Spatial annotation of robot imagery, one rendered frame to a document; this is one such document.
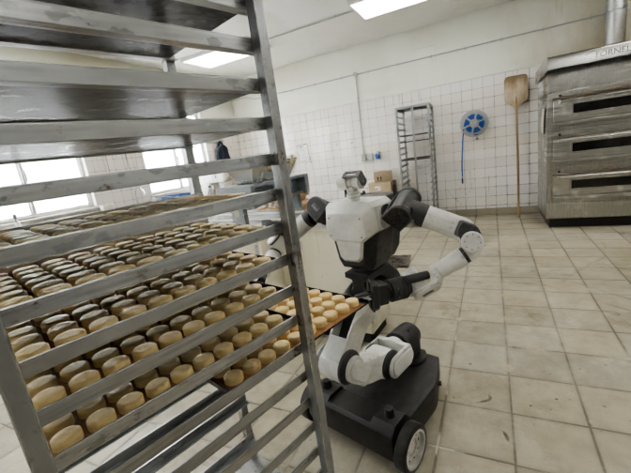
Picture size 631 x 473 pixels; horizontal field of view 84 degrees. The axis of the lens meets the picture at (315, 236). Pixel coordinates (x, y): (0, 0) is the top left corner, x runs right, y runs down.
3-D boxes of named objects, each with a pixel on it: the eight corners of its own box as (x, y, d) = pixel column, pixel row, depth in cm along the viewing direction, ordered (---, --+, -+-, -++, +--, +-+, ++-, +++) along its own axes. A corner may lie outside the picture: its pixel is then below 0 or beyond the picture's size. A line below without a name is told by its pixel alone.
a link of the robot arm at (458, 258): (444, 276, 140) (488, 250, 135) (445, 280, 130) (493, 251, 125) (428, 253, 142) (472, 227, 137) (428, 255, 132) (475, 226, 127)
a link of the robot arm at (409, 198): (427, 214, 144) (395, 203, 148) (434, 197, 138) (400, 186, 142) (419, 231, 137) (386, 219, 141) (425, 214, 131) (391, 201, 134)
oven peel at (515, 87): (506, 218, 532) (503, 76, 509) (506, 217, 536) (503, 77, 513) (530, 217, 518) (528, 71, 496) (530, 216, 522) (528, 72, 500)
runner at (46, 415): (293, 290, 102) (291, 280, 102) (300, 291, 100) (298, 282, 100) (15, 432, 58) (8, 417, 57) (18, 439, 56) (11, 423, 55)
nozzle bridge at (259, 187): (224, 234, 261) (215, 189, 253) (283, 213, 320) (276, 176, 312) (258, 234, 243) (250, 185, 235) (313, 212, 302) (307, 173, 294)
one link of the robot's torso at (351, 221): (359, 251, 185) (350, 184, 177) (419, 257, 162) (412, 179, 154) (321, 270, 164) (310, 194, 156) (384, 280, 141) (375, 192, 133)
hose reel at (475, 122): (490, 180, 556) (488, 107, 532) (490, 181, 541) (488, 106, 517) (462, 182, 575) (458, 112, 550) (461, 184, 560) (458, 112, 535)
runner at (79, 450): (298, 318, 104) (296, 309, 104) (304, 320, 102) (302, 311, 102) (33, 477, 60) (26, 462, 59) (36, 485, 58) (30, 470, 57)
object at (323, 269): (291, 330, 278) (272, 220, 258) (314, 312, 306) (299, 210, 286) (375, 345, 240) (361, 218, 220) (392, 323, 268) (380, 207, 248)
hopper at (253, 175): (225, 187, 259) (222, 167, 255) (272, 177, 304) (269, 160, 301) (255, 184, 243) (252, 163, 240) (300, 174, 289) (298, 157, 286)
